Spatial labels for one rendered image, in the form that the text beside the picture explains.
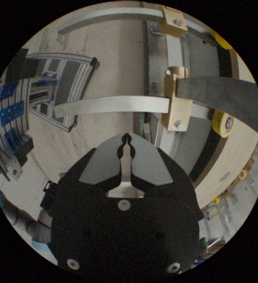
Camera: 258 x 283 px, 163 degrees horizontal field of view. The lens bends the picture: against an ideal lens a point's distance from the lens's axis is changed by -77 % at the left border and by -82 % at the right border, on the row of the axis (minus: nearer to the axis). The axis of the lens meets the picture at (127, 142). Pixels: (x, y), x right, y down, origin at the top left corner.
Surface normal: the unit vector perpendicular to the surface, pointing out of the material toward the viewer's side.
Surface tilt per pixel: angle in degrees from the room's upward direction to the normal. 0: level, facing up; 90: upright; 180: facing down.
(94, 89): 0
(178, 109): 0
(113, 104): 0
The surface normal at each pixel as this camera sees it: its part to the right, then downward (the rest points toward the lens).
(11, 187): 1.00, -0.02
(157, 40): -0.01, 0.53
